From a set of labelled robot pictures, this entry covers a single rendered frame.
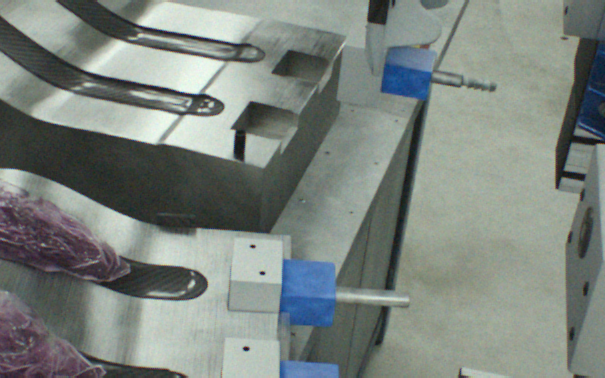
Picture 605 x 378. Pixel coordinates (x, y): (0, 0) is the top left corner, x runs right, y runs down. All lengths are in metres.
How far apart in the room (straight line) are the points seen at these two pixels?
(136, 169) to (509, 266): 1.48
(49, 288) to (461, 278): 1.56
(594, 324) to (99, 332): 0.32
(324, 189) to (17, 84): 0.29
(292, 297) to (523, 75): 2.33
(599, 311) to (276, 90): 0.41
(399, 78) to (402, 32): 0.05
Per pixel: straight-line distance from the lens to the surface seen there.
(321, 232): 0.94
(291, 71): 1.05
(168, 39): 1.06
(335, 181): 1.01
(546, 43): 3.26
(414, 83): 0.91
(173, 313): 0.77
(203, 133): 0.89
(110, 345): 0.74
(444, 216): 2.40
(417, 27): 0.88
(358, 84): 0.92
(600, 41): 1.12
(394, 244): 1.88
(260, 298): 0.76
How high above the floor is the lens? 1.36
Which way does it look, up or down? 35 degrees down
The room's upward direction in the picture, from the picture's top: 6 degrees clockwise
